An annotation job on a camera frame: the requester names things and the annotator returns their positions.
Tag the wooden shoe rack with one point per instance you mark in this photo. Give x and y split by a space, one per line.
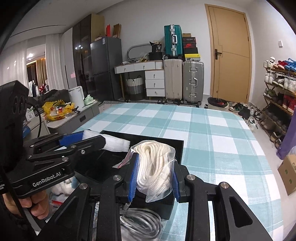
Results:
279 96

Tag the silver suitcase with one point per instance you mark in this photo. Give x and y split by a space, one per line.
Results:
193 82

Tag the white gauze pad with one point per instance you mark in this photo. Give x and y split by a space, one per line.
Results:
112 143

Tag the black bag on desk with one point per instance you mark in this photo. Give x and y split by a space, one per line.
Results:
156 52

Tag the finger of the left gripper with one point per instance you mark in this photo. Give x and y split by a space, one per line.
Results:
67 139
78 148

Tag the beige suitcase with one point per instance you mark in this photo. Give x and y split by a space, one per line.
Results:
173 74

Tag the yellow snack bag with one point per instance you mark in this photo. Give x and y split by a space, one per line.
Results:
57 110

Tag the white plush bunny toy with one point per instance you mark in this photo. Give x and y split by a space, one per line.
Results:
63 190

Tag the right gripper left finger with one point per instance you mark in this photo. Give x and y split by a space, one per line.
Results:
116 190

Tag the grey low cabinet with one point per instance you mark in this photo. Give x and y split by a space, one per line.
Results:
66 125

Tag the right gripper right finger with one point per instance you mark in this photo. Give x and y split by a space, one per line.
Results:
187 188

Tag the person's left hand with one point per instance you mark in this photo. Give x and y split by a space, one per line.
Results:
38 203

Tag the stacked shoe boxes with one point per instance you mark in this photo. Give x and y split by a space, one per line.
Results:
190 49

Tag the teal suitcase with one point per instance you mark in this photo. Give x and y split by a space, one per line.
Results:
173 41

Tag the green sneaker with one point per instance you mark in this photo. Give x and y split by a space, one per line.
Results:
89 100

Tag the black round basket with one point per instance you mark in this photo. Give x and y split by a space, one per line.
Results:
217 104

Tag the black glossy wardrobe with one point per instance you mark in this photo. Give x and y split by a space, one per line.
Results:
83 34

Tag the cardboard box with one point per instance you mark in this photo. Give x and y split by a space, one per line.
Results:
288 173

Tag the teal checkered tablecloth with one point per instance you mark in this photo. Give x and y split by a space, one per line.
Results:
218 147

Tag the woven laundry basket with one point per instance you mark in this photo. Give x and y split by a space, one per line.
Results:
135 88

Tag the dark grey refrigerator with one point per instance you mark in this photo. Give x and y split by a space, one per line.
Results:
106 54

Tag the purple bag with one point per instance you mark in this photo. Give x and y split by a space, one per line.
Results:
288 141

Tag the wooden door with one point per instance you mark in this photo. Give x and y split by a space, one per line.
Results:
231 53

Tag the white drawer desk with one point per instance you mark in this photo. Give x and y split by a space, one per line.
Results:
153 75

